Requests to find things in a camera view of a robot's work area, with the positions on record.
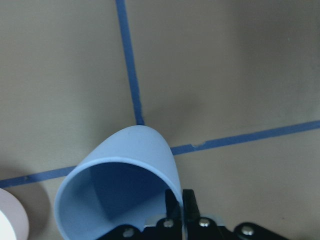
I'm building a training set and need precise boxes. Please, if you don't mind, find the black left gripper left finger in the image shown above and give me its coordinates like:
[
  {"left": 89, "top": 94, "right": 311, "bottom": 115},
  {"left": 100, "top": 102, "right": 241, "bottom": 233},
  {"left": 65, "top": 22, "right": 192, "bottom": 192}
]
[{"left": 165, "top": 189, "right": 181, "bottom": 220}]

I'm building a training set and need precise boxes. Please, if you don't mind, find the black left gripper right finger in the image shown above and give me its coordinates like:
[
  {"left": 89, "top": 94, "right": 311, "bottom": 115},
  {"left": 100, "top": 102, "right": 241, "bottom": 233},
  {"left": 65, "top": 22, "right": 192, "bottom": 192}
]
[{"left": 182, "top": 189, "right": 201, "bottom": 222}]

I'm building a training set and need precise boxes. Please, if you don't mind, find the blue cup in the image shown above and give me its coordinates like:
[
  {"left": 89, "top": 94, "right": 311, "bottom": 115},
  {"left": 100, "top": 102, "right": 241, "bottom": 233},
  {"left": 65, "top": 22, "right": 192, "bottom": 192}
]
[{"left": 54, "top": 125, "right": 183, "bottom": 240}]

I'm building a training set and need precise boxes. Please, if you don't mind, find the pink bowl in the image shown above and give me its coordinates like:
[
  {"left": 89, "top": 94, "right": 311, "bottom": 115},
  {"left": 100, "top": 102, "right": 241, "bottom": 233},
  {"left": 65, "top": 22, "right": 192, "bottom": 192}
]
[{"left": 0, "top": 188, "right": 30, "bottom": 240}]

